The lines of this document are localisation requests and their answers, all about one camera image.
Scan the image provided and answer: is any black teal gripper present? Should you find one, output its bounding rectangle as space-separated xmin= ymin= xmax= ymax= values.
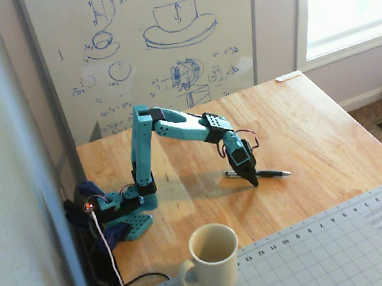
xmin=220 ymin=127 xmax=262 ymax=192

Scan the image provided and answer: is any dark blue silver pen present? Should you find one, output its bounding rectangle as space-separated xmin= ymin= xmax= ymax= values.
xmin=223 ymin=161 xmax=292 ymax=186

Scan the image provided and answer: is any cream ceramic mug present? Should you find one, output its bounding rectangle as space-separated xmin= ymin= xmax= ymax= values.
xmin=171 ymin=219 xmax=246 ymax=286

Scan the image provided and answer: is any small white flat object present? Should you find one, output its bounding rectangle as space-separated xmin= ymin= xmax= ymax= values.
xmin=273 ymin=70 xmax=304 ymax=84

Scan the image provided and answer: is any grey gridded cutting mat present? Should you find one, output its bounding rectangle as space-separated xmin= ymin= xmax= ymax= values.
xmin=77 ymin=182 xmax=382 ymax=286

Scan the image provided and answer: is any whiteboard with blue drawings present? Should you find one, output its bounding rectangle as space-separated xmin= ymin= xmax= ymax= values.
xmin=13 ymin=0 xmax=277 ymax=153

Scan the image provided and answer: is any dark blue clamp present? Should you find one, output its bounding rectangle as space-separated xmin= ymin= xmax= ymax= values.
xmin=60 ymin=174 xmax=136 ymax=259

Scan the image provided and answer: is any red servo wire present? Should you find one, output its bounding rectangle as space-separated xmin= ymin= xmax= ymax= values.
xmin=215 ymin=125 xmax=262 ymax=159

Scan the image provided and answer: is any thin black cable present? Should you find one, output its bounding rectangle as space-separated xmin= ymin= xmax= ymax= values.
xmin=122 ymin=269 xmax=173 ymax=286

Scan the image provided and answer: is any white cable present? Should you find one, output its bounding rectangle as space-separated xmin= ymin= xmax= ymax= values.
xmin=90 ymin=205 xmax=127 ymax=286

